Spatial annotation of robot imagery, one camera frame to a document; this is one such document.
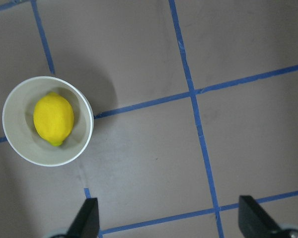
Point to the yellow lemon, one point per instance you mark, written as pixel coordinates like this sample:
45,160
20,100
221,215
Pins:
53,118

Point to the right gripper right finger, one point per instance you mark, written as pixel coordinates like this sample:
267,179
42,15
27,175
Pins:
255,222

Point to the white ceramic bowl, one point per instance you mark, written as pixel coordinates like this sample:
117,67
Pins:
19,129

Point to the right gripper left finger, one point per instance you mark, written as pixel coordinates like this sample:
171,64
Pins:
85,225

